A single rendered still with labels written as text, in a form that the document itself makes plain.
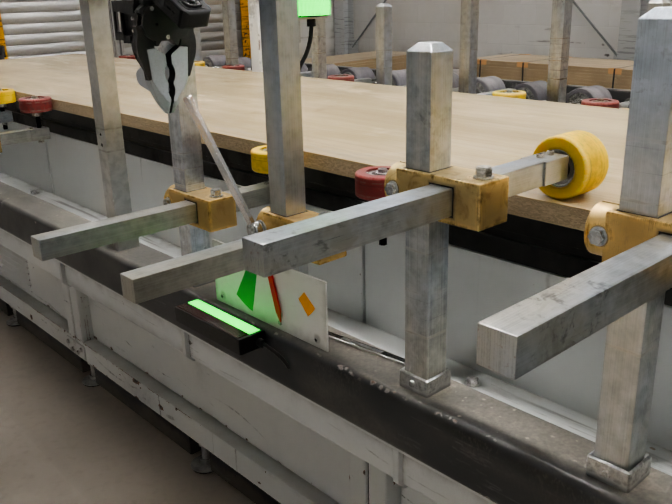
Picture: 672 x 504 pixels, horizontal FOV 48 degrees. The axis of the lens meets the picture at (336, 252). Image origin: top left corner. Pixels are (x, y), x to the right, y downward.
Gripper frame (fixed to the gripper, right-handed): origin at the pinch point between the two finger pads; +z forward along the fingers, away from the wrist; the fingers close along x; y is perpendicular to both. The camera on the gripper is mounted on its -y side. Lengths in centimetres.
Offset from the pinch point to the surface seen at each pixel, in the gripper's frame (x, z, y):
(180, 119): -6.2, 3.7, 8.3
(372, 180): -18.6, 10.9, -20.5
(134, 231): 5.4, 18.1, 4.6
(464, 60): -115, 5, 40
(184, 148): -6.5, 8.3, 8.3
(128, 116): -26, 12, 64
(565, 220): -26, 13, -46
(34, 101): -21, 11, 102
